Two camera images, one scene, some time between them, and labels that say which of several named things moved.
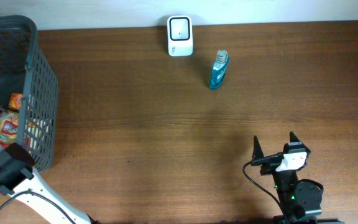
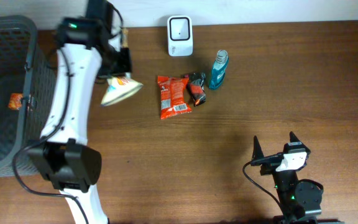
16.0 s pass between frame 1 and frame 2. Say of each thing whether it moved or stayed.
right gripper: stayed
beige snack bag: moved
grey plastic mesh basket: stayed
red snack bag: moved
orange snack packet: stayed
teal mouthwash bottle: stayed
